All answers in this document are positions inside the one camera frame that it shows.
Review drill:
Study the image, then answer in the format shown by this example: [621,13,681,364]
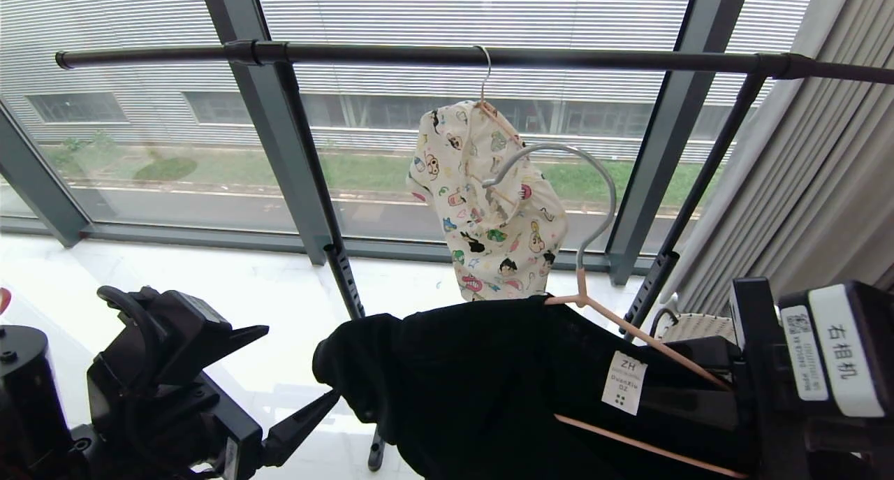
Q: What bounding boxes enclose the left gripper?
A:
[70,324,342,480]

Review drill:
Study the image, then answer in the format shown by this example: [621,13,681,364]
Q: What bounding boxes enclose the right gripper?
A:
[639,277,814,480]

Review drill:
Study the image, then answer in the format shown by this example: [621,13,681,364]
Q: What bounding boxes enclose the black garment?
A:
[312,295,756,480]

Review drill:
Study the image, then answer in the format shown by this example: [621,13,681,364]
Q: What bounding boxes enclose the pink clothes hanger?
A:
[482,143,749,480]
[467,45,526,215]

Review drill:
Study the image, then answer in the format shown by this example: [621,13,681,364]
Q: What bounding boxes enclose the cream printed shorts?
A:
[407,101,568,303]

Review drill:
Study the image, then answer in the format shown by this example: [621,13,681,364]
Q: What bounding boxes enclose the white laundry basket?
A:
[650,307,739,345]

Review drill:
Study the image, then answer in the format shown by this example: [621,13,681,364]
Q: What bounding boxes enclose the black clothes rack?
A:
[56,40,894,472]

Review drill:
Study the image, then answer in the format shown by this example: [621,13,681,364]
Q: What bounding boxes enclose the window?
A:
[0,0,819,285]

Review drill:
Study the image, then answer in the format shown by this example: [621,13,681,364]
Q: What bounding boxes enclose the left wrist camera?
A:
[87,286,235,397]

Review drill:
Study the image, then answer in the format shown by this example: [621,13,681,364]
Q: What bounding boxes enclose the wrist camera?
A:
[777,281,894,425]
[87,286,235,397]

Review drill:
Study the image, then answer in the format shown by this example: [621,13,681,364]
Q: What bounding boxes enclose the black cable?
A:
[96,286,163,372]

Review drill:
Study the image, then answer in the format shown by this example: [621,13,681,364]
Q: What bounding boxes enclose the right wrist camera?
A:
[777,281,894,425]

